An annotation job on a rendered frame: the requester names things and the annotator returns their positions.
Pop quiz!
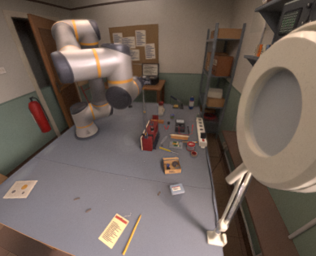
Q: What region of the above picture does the small blue grey box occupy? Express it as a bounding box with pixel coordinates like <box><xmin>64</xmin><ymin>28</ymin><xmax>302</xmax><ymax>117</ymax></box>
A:
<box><xmin>169</xmin><ymin>183</ymin><xmax>186</xmax><ymax>197</ymax></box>

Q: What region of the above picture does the wooden parts box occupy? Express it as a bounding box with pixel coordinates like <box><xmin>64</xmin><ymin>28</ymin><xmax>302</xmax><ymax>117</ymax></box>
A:
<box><xmin>162</xmin><ymin>156</ymin><xmax>183</xmax><ymax>176</ymax></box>

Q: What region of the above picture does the small wooden side table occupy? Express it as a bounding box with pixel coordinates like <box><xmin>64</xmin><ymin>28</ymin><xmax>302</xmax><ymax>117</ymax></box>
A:
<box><xmin>142</xmin><ymin>79</ymin><xmax>167</xmax><ymax>105</ymax></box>

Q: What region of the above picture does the brown wooden door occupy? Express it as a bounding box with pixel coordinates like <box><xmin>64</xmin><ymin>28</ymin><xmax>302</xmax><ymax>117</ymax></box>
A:
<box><xmin>27</xmin><ymin>13</ymin><xmax>82</xmax><ymax>129</ymax></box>

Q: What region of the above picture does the red toolbox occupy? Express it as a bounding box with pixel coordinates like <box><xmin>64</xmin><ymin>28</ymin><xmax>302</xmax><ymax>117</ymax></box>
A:
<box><xmin>203</xmin><ymin>112</ymin><xmax>219</xmax><ymax>123</ymax></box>

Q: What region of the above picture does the dark multimeter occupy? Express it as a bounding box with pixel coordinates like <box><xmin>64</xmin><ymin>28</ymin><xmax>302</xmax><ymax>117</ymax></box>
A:
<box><xmin>175</xmin><ymin>119</ymin><xmax>186</xmax><ymax>134</ymax></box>

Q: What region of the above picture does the yellow red repair tag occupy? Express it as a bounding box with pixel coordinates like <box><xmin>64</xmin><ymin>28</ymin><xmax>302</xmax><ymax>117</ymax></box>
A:
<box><xmin>97</xmin><ymin>212</ymin><xmax>130</xmax><ymax>249</ymax></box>

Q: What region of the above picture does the red battery door rack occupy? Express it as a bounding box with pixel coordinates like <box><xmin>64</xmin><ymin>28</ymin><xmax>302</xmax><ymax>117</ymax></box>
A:
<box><xmin>140</xmin><ymin>133</ymin><xmax>154</xmax><ymax>152</ymax></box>

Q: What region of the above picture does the red fire extinguisher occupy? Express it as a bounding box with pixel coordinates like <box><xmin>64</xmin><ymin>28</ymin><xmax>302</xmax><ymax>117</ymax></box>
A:
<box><xmin>28</xmin><ymin>96</ymin><xmax>53</xmax><ymax>134</ymax></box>

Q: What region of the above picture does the grey electronic receiver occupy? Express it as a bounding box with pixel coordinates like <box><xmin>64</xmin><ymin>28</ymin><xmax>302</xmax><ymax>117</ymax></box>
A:
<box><xmin>277</xmin><ymin>0</ymin><xmax>316</xmax><ymax>36</ymax></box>

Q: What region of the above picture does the brown cardboard box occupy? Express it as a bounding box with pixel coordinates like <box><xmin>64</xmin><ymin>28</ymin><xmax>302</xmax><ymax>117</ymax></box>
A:
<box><xmin>205</xmin><ymin>52</ymin><xmax>235</xmax><ymax>78</ymax></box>

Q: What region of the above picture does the white magnifier lamp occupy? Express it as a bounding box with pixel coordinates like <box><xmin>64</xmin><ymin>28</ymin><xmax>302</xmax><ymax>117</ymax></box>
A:
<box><xmin>206</xmin><ymin>17</ymin><xmax>316</xmax><ymax>248</ymax></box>

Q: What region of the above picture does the yellow handled screwdriver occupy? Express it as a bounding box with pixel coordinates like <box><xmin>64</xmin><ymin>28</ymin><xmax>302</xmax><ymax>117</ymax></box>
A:
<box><xmin>158</xmin><ymin>145</ymin><xmax>179</xmax><ymax>155</ymax></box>

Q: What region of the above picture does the grey metal shelf unit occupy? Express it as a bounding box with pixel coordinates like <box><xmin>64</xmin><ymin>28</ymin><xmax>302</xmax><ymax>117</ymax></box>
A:
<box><xmin>199</xmin><ymin>22</ymin><xmax>247</xmax><ymax>136</ymax></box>

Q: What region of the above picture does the red portable radio body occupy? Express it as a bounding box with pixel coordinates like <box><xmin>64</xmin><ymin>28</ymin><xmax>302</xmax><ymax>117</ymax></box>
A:
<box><xmin>145</xmin><ymin>115</ymin><xmax>161</xmax><ymax>150</ymax></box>

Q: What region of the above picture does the dark soldering iron stand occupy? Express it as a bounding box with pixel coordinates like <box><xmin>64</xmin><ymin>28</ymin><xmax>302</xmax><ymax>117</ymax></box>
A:
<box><xmin>170</xmin><ymin>95</ymin><xmax>184</xmax><ymax>110</ymax></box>

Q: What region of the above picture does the white card with dots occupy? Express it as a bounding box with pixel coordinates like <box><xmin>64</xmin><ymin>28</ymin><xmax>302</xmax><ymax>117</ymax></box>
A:
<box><xmin>2</xmin><ymin>180</ymin><xmax>39</xmax><ymax>200</ymax></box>

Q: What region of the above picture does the white box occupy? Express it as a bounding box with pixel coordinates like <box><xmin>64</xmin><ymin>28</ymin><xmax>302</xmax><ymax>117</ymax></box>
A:
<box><xmin>207</xmin><ymin>87</ymin><xmax>224</xmax><ymax>99</ymax></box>

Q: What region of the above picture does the dark bench instrument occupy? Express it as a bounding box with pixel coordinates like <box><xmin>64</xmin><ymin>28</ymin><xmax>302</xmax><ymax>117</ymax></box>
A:
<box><xmin>141</xmin><ymin>76</ymin><xmax>160</xmax><ymax>86</ymax></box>

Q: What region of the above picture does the brown side bench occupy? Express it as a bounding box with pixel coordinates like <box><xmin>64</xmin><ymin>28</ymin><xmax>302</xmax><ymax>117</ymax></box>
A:
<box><xmin>220</xmin><ymin>130</ymin><xmax>301</xmax><ymax>256</ymax></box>

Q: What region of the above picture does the cork notice board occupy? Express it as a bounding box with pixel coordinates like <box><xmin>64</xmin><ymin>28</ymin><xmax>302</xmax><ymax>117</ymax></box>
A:
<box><xmin>108</xmin><ymin>24</ymin><xmax>160</xmax><ymax>78</ymax></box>

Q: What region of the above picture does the small tan cardboard box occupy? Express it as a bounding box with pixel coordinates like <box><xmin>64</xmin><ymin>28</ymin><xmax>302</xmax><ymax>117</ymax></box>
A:
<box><xmin>206</xmin><ymin>97</ymin><xmax>226</xmax><ymax>109</ymax></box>

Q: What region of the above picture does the yellow pencil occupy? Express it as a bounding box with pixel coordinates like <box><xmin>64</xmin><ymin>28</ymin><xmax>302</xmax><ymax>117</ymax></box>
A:
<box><xmin>122</xmin><ymin>214</ymin><xmax>142</xmax><ymax>256</ymax></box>

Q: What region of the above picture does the white power strip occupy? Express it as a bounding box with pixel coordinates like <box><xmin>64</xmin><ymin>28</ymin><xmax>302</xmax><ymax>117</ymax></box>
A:
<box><xmin>195</xmin><ymin>116</ymin><xmax>208</xmax><ymax>150</ymax></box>

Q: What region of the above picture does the black framed notice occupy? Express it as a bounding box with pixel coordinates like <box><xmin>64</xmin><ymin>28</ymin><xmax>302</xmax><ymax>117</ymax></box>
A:
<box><xmin>141</xmin><ymin>63</ymin><xmax>160</xmax><ymax>78</ymax></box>

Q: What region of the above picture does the small grey wall shelf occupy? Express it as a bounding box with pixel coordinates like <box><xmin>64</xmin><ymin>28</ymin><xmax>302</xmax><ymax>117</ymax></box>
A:
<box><xmin>244</xmin><ymin>43</ymin><xmax>273</xmax><ymax>67</ymax></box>

